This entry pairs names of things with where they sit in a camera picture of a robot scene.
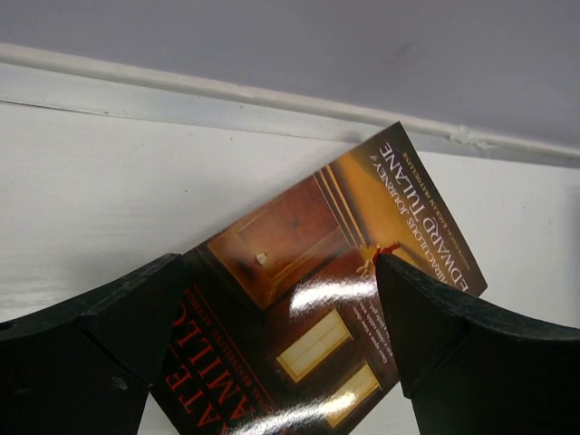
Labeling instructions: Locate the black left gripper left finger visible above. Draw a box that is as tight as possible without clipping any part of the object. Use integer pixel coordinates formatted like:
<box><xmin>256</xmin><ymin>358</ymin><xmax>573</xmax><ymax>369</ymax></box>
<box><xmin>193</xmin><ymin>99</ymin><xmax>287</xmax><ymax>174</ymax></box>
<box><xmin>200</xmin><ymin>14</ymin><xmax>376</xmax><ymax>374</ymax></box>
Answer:
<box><xmin>1</xmin><ymin>254</ymin><xmax>185</xmax><ymax>434</ymax></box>

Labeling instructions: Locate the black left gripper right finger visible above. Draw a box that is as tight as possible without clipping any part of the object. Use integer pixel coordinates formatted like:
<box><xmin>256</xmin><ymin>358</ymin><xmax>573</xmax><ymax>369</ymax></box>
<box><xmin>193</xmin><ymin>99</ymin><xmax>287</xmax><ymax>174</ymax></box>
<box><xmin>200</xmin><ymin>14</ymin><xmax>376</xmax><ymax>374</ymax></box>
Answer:
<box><xmin>375</xmin><ymin>254</ymin><xmax>579</xmax><ymax>434</ymax></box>

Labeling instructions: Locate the dark orange book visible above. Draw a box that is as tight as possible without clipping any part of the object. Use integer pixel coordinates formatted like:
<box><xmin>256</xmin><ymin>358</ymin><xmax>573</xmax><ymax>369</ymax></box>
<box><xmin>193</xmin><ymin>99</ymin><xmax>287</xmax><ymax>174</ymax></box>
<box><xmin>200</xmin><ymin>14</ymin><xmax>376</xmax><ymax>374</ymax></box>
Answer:
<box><xmin>152</xmin><ymin>123</ymin><xmax>487</xmax><ymax>434</ymax></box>

